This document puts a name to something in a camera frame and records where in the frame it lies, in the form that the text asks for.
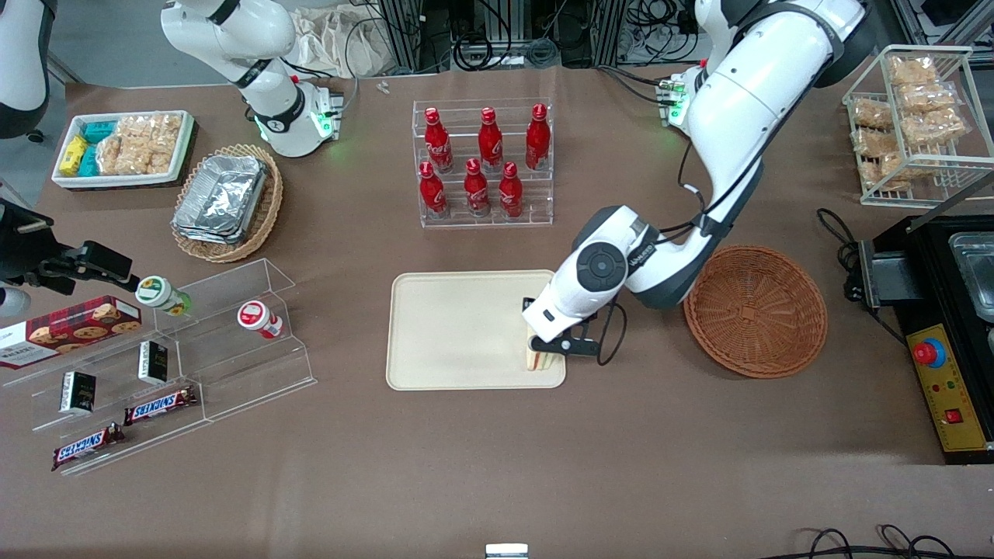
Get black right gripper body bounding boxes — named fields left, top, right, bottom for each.
left=0, top=200, right=85, bottom=294

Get triangular sandwich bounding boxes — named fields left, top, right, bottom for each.
left=526, top=332, right=565, bottom=373

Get white rectangular snack tray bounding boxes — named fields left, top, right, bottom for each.
left=51, top=110, right=196, bottom=189

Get beige plastic tray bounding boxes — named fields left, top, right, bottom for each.
left=387, top=269, right=567, bottom=391

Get oval light wicker basket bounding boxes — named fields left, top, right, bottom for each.
left=171, top=144, right=283, bottom=263

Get round brown wicker basket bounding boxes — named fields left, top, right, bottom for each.
left=683, top=245, right=829, bottom=380

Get green capped small bottle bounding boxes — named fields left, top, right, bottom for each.
left=135, top=276, right=193, bottom=318

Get red cookie box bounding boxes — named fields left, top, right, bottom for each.
left=0, top=295, right=144, bottom=371

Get small black box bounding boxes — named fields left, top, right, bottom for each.
left=60, top=371, right=98, bottom=415
left=138, top=340, right=170, bottom=387

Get clear rice cracker pack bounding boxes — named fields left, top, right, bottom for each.
left=149, top=113, right=184, bottom=174
left=96, top=134, right=127, bottom=176
left=116, top=115, right=158, bottom=175

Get yellow snack packet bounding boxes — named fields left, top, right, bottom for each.
left=60, top=136, right=89, bottom=177

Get clear acrylic tiered shelf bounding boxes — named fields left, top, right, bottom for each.
left=0, top=307, right=212, bottom=477
left=144, top=258, right=318, bottom=425

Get Snickers chocolate bar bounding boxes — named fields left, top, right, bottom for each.
left=123, top=386, right=200, bottom=427
left=51, top=423, right=127, bottom=473

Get red capped small bottle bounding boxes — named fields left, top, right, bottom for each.
left=237, top=300, right=285, bottom=341

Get clear acrylic bottle rack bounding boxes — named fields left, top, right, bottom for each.
left=412, top=98, right=554, bottom=228

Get brown table cover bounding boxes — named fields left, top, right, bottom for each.
left=0, top=58, right=994, bottom=559

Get red cola bottle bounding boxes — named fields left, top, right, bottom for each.
left=464, top=158, right=492, bottom=217
left=424, top=107, right=454, bottom=174
left=478, top=107, right=504, bottom=172
left=498, top=161, right=525, bottom=220
left=419, top=161, right=449, bottom=219
left=525, top=103, right=552, bottom=172

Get white crumpled plastic bag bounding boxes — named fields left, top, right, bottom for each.
left=289, top=6, right=391, bottom=79

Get clear cracker snack bag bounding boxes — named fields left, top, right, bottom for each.
left=888, top=56, right=939, bottom=87
left=897, top=82, right=958, bottom=114
left=901, top=109, right=968, bottom=148
left=850, top=99, right=895, bottom=130
left=852, top=128, right=902, bottom=159
left=862, top=151, right=914, bottom=192

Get black appliance with metal pan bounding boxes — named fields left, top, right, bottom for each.
left=857, top=214, right=994, bottom=366

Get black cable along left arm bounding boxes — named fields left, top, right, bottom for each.
left=656, top=140, right=768, bottom=238

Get black left base cables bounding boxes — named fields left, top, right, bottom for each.
left=596, top=64, right=678, bottom=107

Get black base cables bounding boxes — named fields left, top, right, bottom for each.
left=281, top=57, right=360, bottom=117
left=596, top=64, right=678, bottom=107

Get black appliance power cable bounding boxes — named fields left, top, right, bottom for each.
left=815, top=207, right=864, bottom=302

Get black right base cables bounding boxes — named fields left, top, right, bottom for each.
left=281, top=57, right=360, bottom=117

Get aluminium frame with cables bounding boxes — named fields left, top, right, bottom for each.
left=351, top=0, right=704, bottom=76

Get white wire basket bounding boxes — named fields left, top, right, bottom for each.
left=843, top=44, right=994, bottom=209

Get black floor cables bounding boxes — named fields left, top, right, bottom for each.
left=777, top=525, right=964, bottom=559

